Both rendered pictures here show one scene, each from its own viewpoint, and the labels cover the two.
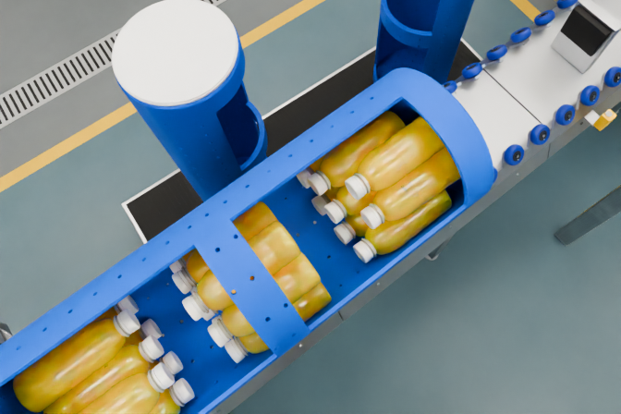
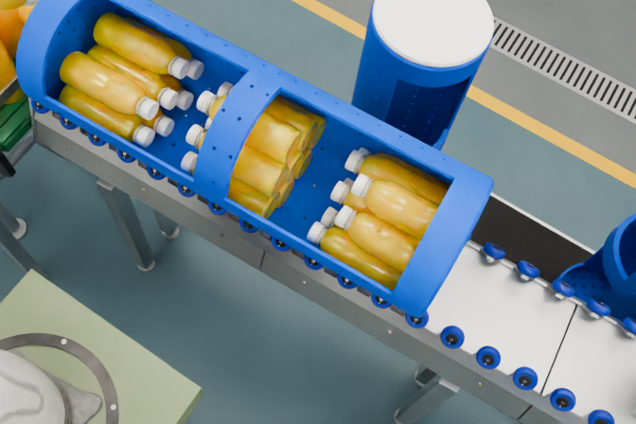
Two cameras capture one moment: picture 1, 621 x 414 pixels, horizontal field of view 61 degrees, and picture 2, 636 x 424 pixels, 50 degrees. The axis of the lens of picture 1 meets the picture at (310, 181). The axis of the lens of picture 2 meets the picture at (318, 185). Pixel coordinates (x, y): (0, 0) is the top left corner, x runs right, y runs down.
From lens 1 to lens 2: 53 cm
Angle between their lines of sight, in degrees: 21
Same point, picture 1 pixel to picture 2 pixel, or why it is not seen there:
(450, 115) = (455, 222)
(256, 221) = (295, 120)
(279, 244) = (279, 137)
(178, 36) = (447, 13)
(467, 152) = (430, 254)
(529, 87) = (580, 359)
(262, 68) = (521, 161)
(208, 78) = (419, 51)
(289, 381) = (209, 317)
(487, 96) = (546, 318)
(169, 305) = not seen: hidden behind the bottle
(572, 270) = not seen: outside the picture
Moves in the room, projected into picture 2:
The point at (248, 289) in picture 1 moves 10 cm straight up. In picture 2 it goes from (229, 119) to (226, 85)
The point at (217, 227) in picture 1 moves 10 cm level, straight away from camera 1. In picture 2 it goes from (270, 80) to (297, 43)
